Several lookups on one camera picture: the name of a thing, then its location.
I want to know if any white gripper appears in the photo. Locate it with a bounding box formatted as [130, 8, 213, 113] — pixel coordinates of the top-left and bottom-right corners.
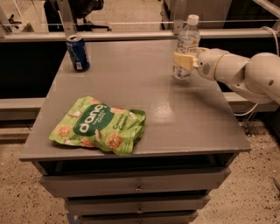
[173, 47, 228, 81]

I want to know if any top grey drawer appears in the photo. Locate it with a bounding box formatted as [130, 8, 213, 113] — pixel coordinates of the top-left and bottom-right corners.
[40, 168, 231, 198]

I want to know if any clear plastic water bottle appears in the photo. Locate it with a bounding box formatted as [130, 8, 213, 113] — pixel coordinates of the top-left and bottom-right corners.
[172, 14, 200, 81]

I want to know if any bottom grey drawer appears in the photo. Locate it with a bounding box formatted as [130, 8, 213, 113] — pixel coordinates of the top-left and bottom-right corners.
[80, 211, 198, 224]

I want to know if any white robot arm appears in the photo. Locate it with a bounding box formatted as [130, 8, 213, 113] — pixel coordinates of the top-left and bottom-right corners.
[173, 48, 280, 104]

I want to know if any blue pepsi can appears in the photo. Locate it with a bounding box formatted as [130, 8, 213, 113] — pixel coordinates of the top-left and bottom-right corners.
[66, 35, 90, 72]

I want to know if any middle grey drawer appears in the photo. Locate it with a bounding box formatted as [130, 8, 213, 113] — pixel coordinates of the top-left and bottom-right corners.
[66, 195, 210, 215]

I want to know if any green dang chips bag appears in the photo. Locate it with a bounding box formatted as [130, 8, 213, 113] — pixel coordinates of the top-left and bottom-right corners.
[49, 96, 146, 156]

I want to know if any black office chair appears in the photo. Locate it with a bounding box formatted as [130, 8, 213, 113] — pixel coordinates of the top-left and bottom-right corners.
[44, 0, 110, 32]

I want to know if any grey drawer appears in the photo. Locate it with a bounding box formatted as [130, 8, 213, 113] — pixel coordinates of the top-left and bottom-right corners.
[66, 195, 210, 215]
[80, 211, 198, 224]
[40, 168, 231, 198]

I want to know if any grey drawer cabinet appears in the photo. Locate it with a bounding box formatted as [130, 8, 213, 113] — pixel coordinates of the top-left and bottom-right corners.
[20, 40, 249, 224]

